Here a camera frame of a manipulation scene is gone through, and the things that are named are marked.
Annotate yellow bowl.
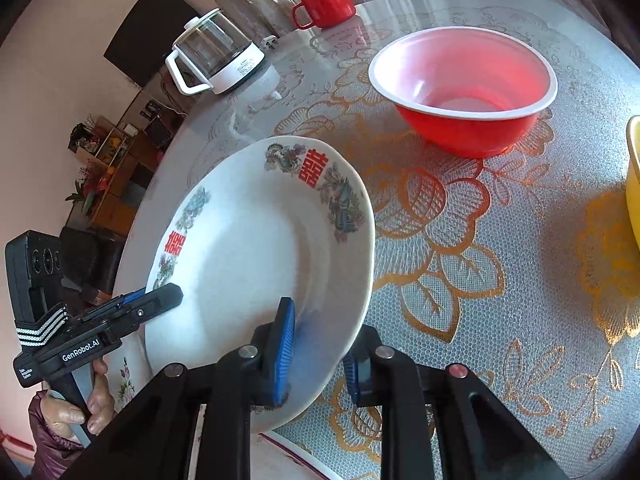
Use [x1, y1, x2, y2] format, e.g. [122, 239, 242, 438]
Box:
[625, 115, 640, 256]

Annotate white floral dish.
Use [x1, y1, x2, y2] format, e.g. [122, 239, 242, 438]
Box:
[107, 332, 156, 411]

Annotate wooden cabinet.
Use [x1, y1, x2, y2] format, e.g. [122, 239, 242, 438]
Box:
[67, 87, 188, 236]

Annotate black chair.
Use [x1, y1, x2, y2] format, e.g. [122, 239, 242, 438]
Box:
[57, 227, 126, 306]

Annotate person's left hand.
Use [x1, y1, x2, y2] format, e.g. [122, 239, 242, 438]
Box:
[39, 359, 117, 437]

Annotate red mug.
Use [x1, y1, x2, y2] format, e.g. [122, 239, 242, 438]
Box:
[291, 0, 357, 31]

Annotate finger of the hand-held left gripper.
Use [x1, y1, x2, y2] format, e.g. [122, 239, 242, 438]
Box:
[80, 282, 184, 335]

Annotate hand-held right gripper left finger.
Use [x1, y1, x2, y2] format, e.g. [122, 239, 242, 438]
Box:
[87, 297, 297, 480]

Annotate pink rimmed plate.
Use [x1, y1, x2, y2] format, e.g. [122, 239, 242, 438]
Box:
[247, 430, 346, 480]

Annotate red flower bunch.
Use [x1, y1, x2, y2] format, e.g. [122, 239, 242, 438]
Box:
[67, 160, 108, 216]

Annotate lace floral tablecloth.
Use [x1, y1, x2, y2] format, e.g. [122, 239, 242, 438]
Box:
[112, 0, 640, 480]

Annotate red plastic bowl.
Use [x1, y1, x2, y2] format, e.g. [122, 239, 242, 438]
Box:
[368, 26, 558, 159]

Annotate white glass kettle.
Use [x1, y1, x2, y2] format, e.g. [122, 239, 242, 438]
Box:
[165, 8, 266, 97]

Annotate person's left forearm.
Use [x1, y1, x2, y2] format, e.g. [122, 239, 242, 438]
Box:
[27, 390, 101, 480]

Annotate white plate with red print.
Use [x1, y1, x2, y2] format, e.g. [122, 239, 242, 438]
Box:
[145, 135, 377, 435]

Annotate black wall television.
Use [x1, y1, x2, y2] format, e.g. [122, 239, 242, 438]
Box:
[103, 0, 201, 88]

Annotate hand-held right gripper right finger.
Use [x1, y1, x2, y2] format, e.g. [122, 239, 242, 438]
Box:
[342, 325, 568, 480]

